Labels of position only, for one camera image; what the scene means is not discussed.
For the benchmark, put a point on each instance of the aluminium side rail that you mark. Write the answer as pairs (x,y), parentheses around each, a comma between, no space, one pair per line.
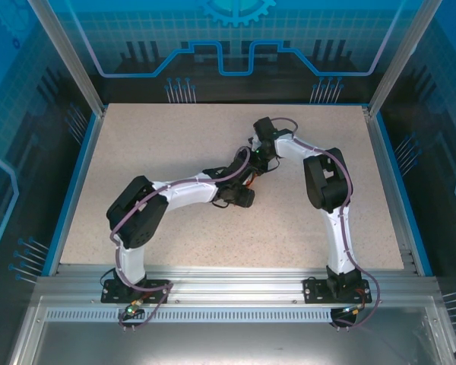
(380,152)

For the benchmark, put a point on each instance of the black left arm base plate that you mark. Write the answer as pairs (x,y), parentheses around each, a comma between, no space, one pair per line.
(110,292)

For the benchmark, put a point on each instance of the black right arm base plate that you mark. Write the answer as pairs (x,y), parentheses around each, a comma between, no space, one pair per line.
(313,291)

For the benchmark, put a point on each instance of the blue table edge strip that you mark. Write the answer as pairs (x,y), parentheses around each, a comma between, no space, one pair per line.
(392,159)
(76,190)

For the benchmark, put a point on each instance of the aluminium frame post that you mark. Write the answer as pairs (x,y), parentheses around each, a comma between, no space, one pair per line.
(395,57)
(72,57)

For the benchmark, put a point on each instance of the orange paper sheet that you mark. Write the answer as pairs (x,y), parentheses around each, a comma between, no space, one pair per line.
(253,181)

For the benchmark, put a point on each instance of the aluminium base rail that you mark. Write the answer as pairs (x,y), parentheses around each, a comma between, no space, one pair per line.
(232,283)

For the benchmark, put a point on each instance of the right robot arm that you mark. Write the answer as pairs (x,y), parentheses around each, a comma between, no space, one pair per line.
(338,247)

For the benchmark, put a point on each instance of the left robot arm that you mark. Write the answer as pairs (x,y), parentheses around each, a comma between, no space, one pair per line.
(190,194)

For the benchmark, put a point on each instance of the sheet metal tray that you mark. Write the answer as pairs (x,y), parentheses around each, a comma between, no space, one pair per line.
(232,342)

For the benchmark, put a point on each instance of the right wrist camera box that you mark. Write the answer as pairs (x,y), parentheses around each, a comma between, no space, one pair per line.
(255,143)

